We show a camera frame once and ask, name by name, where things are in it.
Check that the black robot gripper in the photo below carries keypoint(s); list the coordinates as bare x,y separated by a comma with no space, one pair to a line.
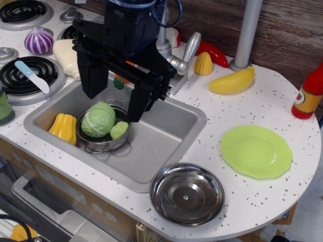
125,43

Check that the orange toy carrot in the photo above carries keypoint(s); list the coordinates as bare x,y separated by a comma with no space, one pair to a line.
120,82

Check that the round steel plate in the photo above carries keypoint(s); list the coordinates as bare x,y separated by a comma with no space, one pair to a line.
187,195

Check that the light green plastic plate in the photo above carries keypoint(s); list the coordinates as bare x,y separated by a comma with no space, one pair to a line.
257,152

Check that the green toy cabbage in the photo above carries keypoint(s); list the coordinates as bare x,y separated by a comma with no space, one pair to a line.
98,120

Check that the small green toy vegetable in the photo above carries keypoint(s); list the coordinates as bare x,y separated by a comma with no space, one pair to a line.
118,129

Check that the cream toy jug bottle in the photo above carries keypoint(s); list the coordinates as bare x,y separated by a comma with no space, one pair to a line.
66,56

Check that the silver toy faucet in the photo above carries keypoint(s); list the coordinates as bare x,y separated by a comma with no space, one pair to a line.
182,66

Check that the small steel pot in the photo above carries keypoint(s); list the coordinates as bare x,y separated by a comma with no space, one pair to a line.
106,143

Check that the yellow toy bell pepper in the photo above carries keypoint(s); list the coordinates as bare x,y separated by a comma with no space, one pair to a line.
64,127

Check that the grey sink basin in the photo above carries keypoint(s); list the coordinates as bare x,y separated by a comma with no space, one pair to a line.
161,137

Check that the back right black burner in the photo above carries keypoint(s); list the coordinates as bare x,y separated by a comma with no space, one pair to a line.
67,33

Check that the black burner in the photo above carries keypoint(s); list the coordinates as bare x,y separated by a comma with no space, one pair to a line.
24,15
21,91
67,33

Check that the red white toy radish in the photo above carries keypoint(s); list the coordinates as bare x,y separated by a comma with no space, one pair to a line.
174,37

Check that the grey stove knob upper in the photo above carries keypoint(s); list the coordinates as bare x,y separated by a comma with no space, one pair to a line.
70,15

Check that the grey stove knob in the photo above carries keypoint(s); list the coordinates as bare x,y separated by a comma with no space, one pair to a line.
7,54
70,15

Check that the yellow toy corn cob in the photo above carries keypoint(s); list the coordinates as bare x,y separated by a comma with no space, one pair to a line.
203,64

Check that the purple striped toy onion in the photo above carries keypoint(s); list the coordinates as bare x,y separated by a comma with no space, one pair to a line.
38,41

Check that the front left black burner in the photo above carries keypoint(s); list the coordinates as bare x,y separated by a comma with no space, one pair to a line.
21,91

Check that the red toy chili pepper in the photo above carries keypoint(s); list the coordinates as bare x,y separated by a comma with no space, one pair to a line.
216,54

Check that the grey stove knob left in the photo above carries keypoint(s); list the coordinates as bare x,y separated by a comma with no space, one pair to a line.
7,54

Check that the yellow toy banana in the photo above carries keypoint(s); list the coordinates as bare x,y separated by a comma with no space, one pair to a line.
234,82

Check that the back left black burner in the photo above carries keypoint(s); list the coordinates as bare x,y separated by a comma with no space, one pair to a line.
24,15

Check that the grey vertical pole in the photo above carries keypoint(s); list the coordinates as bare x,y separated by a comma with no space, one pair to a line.
247,35

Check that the red ketchup bottle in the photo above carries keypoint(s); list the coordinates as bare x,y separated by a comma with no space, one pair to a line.
309,95

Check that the blue handled toy knife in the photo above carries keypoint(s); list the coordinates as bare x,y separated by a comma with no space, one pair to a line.
27,72

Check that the grey oven door handle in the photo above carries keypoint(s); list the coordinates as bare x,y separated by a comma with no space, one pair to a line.
59,224

